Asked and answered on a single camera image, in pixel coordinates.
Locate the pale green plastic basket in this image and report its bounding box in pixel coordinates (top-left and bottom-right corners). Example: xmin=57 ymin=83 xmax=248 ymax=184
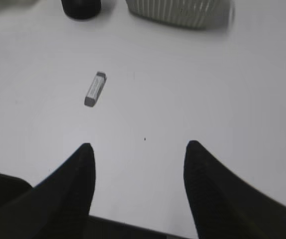
xmin=126 ymin=0 xmax=235 ymax=30

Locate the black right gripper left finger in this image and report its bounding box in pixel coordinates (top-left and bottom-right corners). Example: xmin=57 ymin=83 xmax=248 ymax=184
xmin=0 ymin=143 xmax=95 ymax=239

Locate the grey white eraser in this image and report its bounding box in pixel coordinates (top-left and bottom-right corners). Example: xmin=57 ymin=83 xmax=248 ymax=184
xmin=84 ymin=71 xmax=107 ymax=107

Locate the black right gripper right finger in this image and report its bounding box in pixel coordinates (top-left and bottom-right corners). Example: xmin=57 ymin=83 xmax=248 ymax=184
xmin=184 ymin=140 xmax=286 ymax=239

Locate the black mesh pen holder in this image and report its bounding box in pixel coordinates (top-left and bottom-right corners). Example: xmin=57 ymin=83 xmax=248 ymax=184
xmin=61 ymin=0 xmax=101 ymax=20

